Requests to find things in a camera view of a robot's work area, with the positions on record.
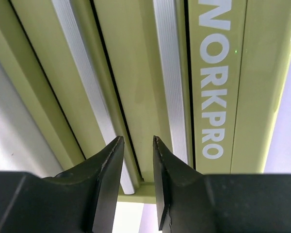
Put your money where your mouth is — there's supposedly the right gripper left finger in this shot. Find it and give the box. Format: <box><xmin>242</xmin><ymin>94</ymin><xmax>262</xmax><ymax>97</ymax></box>
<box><xmin>0</xmin><ymin>136</ymin><xmax>124</xmax><ymax>233</ymax></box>

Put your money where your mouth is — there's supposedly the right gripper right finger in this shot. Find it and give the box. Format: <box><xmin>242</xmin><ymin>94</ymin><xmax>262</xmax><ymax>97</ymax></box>
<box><xmin>153</xmin><ymin>136</ymin><xmax>291</xmax><ymax>233</ymax></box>

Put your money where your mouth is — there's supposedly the green metal drawer toolbox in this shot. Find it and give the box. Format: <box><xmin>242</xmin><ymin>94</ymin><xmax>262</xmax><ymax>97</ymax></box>
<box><xmin>0</xmin><ymin>0</ymin><xmax>291</xmax><ymax>203</ymax></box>

